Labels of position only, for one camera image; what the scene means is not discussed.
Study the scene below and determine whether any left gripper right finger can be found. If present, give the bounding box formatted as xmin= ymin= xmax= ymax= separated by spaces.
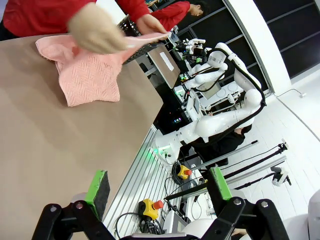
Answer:
xmin=199 ymin=166 xmax=291 ymax=240

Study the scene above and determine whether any white camera device on floor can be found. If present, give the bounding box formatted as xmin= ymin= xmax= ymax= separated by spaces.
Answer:
xmin=269 ymin=166 xmax=292 ymax=187

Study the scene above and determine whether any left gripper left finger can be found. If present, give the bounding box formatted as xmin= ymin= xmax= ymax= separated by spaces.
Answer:
xmin=31 ymin=169 xmax=118 ymax=240

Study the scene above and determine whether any grey aluminium rail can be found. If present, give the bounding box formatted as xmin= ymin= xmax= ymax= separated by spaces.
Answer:
xmin=224 ymin=155 xmax=287 ymax=186

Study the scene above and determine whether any dark grey perforated plastic basket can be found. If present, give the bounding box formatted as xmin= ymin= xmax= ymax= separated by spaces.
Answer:
xmin=116 ymin=14 xmax=173 ymax=66

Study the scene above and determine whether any person's left forearm red sleeve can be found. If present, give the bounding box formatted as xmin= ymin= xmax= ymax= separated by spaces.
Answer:
xmin=117 ymin=0 xmax=151 ymax=23

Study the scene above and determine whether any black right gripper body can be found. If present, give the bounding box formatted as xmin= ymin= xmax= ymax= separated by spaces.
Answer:
xmin=188 ymin=46 xmax=208 ymax=61

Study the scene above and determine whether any bystander in red top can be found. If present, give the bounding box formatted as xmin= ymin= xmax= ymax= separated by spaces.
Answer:
xmin=149 ymin=0 xmax=211 ymax=32

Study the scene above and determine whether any black cable hose on arm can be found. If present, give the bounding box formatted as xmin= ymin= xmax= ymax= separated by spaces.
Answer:
xmin=207 ymin=47 xmax=268 ymax=151

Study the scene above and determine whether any person's left hand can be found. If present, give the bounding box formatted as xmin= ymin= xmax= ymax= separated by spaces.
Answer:
xmin=136 ymin=13 xmax=169 ymax=36

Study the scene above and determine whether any pink woven towel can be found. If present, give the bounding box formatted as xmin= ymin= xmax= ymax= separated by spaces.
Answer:
xmin=34 ymin=31 xmax=170 ymax=108

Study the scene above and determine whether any person's right hand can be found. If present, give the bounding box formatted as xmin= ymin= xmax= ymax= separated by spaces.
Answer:
xmin=67 ymin=3 xmax=130 ymax=55

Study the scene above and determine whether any person in red jacket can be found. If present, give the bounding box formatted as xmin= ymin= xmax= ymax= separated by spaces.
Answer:
xmin=0 ymin=0 xmax=76 ymax=42

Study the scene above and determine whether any brown panel with white sticker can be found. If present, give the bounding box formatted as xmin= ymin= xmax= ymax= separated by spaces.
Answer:
xmin=146 ymin=44 xmax=181 ymax=90

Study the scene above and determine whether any person's right forearm red sleeve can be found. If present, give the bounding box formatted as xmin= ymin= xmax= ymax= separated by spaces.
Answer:
xmin=44 ymin=0 xmax=97 ymax=28

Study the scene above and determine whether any yellow emergency stop box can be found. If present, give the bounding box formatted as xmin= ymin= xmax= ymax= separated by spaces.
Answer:
xmin=138 ymin=198 xmax=165 ymax=221
xmin=176 ymin=164 xmax=193 ymax=180

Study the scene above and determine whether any aluminium profile table frame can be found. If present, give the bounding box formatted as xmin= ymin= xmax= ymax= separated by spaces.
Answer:
xmin=102 ymin=124 xmax=211 ymax=240

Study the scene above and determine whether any black tripod pole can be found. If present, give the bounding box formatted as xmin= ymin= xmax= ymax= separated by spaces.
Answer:
xmin=219 ymin=142 xmax=289 ymax=181

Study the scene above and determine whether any black computer tower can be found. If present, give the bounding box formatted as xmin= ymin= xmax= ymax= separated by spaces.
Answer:
xmin=153 ymin=87 xmax=193 ymax=136

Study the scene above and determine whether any black extrusion bar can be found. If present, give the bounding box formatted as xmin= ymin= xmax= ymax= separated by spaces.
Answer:
xmin=163 ymin=186 xmax=209 ymax=201

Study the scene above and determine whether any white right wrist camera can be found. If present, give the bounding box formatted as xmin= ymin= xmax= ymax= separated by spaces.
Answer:
xmin=183 ymin=38 xmax=207 ymax=48

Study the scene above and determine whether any black looped cable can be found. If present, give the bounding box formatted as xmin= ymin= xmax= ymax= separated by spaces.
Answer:
xmin=114 ymin=211 xmax=166 ymax=238

